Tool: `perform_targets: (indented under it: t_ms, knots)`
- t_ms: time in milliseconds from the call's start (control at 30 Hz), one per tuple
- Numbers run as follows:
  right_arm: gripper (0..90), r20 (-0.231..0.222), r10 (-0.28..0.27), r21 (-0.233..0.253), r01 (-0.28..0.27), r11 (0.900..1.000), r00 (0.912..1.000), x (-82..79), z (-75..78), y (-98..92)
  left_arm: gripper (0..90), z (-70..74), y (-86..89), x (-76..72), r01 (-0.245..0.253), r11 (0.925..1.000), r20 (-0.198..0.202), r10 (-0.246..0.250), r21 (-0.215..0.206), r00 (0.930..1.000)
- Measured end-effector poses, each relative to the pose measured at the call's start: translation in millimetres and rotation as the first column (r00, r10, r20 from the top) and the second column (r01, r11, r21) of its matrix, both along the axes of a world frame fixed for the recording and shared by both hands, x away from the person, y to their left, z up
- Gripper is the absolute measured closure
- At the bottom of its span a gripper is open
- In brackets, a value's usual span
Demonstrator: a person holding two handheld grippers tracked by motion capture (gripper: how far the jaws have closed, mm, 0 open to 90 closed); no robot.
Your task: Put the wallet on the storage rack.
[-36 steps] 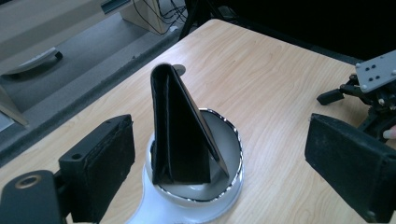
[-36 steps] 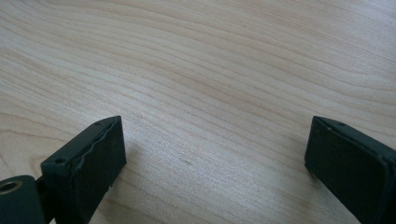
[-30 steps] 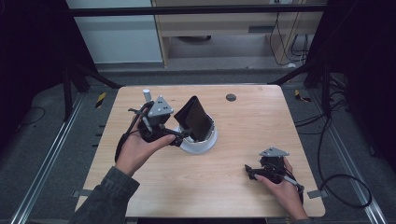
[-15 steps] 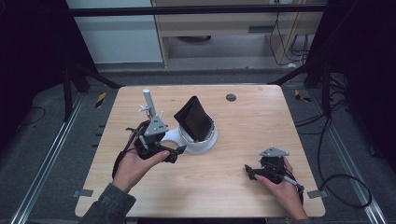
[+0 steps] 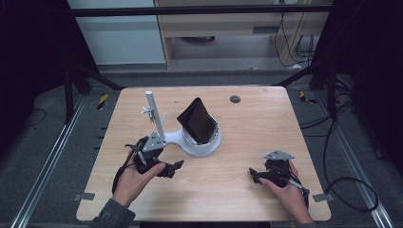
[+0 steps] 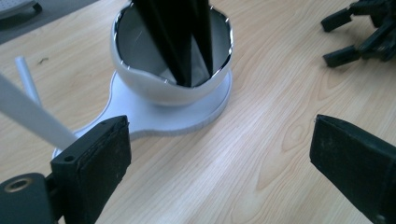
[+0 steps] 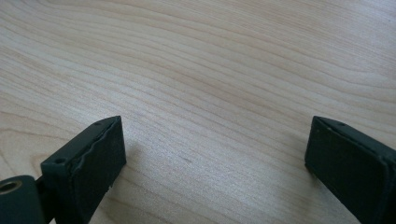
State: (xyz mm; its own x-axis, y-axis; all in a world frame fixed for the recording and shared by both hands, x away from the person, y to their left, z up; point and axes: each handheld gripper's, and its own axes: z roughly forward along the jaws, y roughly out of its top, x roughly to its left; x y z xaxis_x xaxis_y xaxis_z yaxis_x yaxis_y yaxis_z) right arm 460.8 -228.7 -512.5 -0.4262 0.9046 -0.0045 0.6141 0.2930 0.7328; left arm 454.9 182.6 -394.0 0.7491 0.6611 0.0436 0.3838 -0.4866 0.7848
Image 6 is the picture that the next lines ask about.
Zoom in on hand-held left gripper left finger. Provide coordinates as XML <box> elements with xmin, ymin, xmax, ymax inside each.
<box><xmin>50</xmin><ymin>114</ymin><xmax>133</xmax><ymax>224</ymax></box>

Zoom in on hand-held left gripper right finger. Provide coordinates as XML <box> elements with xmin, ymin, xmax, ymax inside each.
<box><xmin>309</xmin><ymin>113</ymin><xmax>396</xmax><ymax>224</ymax></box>

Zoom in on white stand with pole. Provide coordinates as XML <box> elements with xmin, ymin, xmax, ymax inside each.
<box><xmin>0</xmin><ymin>55</ymin><xmax>234</xmax><ymax>161</ymax></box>

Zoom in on grey stand foot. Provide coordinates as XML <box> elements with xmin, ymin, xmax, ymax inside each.
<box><xmin>0</xmin><ymin>0</ymin><xmax>44</xmax><ymax>22</ymax></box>

